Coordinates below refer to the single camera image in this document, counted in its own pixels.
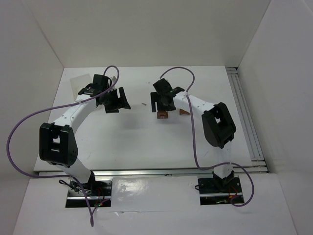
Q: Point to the aluminium front rail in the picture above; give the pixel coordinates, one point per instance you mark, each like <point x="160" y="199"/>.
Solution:
<point x="161" y="172"/>

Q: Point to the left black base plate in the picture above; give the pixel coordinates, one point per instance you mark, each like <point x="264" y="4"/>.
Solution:
<point x="100" y="189"/>

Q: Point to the brown wood block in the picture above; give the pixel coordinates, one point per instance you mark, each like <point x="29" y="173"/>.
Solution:
<point x="183" y="112"/>

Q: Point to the white cardboard box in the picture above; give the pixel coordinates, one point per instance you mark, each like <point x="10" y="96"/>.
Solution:
<point x="78" y="83"/>

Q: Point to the brown wood block notched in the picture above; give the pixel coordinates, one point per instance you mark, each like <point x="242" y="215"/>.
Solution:
<point x="162" y="114"/>

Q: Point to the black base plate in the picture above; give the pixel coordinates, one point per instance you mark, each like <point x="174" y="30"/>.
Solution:
<point x="100" y="189"/>
<point x="208" y="186"/>

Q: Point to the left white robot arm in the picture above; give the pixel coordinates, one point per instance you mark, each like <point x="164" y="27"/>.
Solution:
<point x="57" y="143"/>

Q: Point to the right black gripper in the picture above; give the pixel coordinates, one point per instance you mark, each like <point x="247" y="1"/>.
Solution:
<point x="164" y="102"/>

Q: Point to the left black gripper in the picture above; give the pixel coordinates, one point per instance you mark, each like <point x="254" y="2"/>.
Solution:
<point x="115" y="101"/>

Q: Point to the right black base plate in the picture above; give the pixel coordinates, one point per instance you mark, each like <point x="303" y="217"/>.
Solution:
<point x="208" y="186"/>

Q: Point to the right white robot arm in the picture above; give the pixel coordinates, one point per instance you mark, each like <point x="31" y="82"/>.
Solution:
<point x="218" y="126"/>

